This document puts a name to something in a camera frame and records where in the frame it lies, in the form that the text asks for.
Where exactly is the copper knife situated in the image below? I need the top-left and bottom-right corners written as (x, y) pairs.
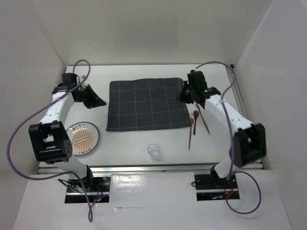
top-left (195, 103), bottom-right (211, 135)

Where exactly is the copper fork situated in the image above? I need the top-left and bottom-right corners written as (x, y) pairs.
top-left (188, 114), bottom-right (194, 150)

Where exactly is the white plate orange sunburst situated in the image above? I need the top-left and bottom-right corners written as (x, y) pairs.
top-left (66, 122), bottom-right (100, 157)

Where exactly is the dark checked cloth placemat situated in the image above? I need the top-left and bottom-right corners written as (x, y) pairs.
top-left (106, 78), bottom-right (190, 132)

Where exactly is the clear plastic cup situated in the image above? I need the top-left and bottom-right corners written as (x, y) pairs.
top-left (147, 144), bottom-right (161, 161)

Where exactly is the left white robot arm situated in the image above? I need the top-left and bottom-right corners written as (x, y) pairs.
top-left (28, 73), bottom-right (106, 191)

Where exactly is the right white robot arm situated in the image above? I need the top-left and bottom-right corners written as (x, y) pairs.
top-left (177, 70), bottom-right (267, 188)

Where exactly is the aluminium rail front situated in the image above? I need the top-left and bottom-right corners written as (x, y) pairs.
top-left (38, 162), bottom-right (264, 174)

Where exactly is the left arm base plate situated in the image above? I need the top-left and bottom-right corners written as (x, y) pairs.
top-left (58, 176), bottom-right (110, 204)

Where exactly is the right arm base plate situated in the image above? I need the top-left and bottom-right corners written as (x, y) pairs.
top-left (191, 174), bottom-right (240, 201)

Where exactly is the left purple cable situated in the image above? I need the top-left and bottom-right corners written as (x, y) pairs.
top-left (7, 59), bottom-right (104, 223)

